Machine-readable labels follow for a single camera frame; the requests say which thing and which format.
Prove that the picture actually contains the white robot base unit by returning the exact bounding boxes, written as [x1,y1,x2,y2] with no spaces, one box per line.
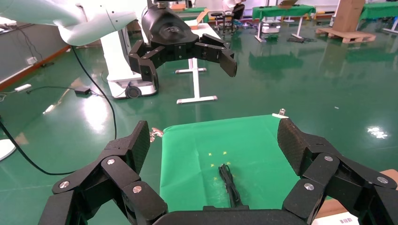
[261,21,283,34]

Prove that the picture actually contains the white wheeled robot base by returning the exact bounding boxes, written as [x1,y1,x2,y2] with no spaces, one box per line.
[100,28,160,100]

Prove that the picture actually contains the black power adapter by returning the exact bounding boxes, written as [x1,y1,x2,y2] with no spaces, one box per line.
[26,86,92,96]

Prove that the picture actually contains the black round stool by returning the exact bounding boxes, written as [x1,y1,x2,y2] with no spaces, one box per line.
[210,11,225,30]

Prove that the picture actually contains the green table cloth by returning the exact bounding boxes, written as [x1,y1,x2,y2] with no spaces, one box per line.
[159,115,301,212]

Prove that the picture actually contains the white leg table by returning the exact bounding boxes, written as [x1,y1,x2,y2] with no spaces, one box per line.
[175,22,222,105]

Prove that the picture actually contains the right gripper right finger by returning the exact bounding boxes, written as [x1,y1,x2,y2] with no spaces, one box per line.
[277,118,398,225]

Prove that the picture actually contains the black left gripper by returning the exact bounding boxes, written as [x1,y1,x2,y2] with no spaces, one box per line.
[128,7,238,84]

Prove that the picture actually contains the black data cable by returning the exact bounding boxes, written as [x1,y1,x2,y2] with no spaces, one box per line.
[218,164,244,208]

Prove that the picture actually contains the tall cardboard carton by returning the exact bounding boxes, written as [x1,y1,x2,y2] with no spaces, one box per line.
[332,0,366,34]

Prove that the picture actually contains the white power strip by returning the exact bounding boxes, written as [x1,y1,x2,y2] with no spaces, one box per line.
[14,83,33,93]

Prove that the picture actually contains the wooden pallet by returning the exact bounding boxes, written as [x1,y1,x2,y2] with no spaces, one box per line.
[315,27,376,44]

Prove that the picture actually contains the brown cardboard box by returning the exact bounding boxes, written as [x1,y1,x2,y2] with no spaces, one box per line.
[316,169,398,225]

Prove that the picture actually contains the green cloth covered table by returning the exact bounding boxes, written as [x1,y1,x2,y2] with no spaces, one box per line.
[251,4,317,43]
[360,1,398,34]

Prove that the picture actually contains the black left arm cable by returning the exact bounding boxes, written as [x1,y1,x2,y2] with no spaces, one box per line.
[0,45,118,176]

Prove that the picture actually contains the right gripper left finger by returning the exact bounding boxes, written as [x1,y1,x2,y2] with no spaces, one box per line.
[38,120,168,225]

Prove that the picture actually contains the white round floor base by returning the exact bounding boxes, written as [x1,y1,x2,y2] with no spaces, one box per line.
[0,139,17,162]

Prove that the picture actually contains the metal spring clamp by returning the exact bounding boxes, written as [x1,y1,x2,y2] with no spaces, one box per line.
[149,127,164,143]
[272,108,289,119]

